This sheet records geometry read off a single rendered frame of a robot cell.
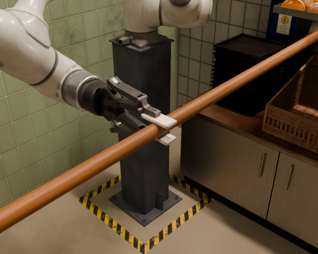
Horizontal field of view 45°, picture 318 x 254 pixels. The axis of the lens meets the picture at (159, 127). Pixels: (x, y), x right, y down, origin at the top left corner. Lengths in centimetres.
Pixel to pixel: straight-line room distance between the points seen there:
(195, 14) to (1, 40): 101
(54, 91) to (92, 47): 132
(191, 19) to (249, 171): 84
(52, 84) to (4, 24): 17
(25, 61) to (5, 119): 122
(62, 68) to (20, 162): 134
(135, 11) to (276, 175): 102
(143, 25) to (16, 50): 100
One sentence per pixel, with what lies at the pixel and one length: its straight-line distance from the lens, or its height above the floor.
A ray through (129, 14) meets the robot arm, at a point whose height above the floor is 113.
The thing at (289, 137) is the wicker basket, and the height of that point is 61.
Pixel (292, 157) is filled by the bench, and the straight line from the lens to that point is 188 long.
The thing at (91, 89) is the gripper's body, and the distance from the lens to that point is 84.
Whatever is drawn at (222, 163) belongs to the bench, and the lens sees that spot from 213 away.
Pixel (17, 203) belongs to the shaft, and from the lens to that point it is 60.
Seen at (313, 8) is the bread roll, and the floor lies 121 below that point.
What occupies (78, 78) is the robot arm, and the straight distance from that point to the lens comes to 88.
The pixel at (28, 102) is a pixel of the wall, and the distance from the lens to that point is 208.
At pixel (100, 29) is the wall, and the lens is 223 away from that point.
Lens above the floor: 159
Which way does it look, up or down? 31 degrees down
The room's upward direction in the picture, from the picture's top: straight up
